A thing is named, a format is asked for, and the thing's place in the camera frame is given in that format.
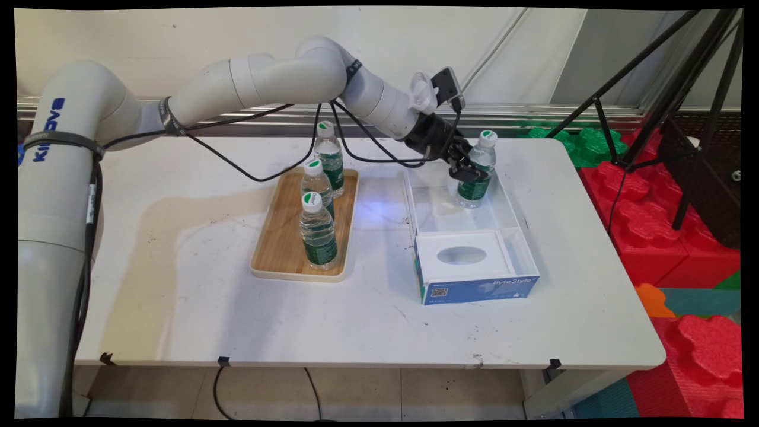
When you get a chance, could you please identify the black box device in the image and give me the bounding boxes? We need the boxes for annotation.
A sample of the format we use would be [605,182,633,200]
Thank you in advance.
[657,116,742,250]

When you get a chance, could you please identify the black tripod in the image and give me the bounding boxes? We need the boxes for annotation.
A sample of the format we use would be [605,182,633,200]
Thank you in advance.
[544,8,745,233]

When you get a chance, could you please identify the orange foam piece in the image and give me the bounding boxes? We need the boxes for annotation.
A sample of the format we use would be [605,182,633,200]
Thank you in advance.
[634,283,678,320]

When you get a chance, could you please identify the large red foam block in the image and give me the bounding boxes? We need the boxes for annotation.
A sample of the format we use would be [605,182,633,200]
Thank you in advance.
[578,128,742,289]

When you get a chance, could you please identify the thin black tripod cable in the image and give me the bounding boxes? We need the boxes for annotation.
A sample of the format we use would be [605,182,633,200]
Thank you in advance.
[607,165,631,235]

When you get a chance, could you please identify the black cable under table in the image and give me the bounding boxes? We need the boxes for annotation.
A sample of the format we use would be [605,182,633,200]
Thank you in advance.
[212,364,238,422]
[304,367,325,422]

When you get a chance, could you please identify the clear water bottle green label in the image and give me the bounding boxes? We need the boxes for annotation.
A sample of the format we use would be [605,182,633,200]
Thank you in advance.
[313,120,346,199]
[299,191,340,272]
[301,158,336,220]
[455,130,498,209]

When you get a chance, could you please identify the white table leg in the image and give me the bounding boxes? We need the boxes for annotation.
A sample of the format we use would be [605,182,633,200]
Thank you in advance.
[522,369,633,420]

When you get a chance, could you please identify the aluminium wall rail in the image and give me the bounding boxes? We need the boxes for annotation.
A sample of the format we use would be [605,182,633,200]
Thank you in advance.
[17,97,648,138]

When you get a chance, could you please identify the white ByteDance cardboard box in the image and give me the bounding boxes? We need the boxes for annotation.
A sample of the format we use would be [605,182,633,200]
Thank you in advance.
[403,168,541,307]

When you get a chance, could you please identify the bamboo tray with white rim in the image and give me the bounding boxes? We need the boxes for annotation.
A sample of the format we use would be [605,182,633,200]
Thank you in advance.
[249,168,361,283]

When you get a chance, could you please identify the teal foam mat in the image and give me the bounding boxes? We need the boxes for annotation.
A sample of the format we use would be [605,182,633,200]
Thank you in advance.
[657,287,742,326]

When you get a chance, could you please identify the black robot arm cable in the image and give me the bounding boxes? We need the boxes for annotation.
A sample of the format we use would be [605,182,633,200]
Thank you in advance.
[58,98,470,419]

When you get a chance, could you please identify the green foam block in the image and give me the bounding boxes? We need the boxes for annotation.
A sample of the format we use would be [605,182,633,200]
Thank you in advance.
[523,126,573,154]
[566,126,630,169]

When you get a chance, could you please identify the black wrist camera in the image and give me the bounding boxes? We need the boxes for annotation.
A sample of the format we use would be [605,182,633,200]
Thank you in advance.
[430,66,467,113]

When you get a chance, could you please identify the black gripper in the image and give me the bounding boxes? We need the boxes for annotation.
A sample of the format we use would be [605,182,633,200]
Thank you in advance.
[401,111,490,182]

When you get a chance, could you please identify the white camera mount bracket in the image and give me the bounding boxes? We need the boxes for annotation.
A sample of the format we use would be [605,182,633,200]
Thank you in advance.
[409,71,439,117]

